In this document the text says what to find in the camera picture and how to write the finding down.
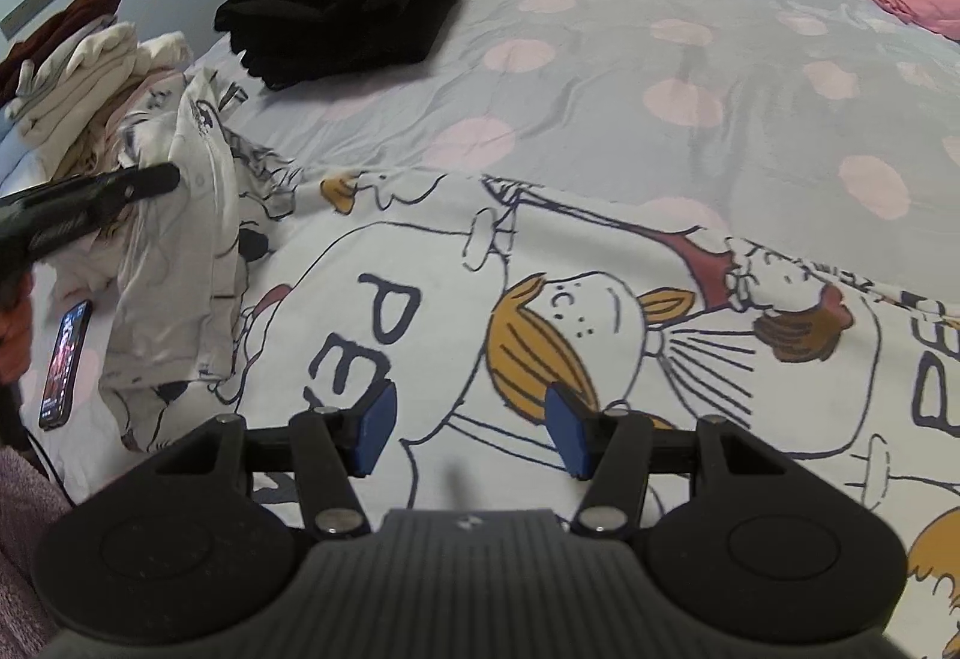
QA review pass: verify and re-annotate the white cartoon print garment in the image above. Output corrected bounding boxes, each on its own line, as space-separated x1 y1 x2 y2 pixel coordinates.
101 74 958 657

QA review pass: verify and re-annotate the pile of unfolded clothes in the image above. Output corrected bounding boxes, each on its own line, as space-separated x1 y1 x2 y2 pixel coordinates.
0 0 197 300

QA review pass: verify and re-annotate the black smartphone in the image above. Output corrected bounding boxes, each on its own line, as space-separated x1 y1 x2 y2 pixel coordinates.
39 299 93 432

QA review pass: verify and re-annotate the purple fleece blanket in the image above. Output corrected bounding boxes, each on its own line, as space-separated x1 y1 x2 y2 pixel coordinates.
0 448 68 659

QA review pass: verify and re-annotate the grey pink-dotted bed sheet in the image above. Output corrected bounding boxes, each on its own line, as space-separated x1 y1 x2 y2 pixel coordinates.
0 0 960 510

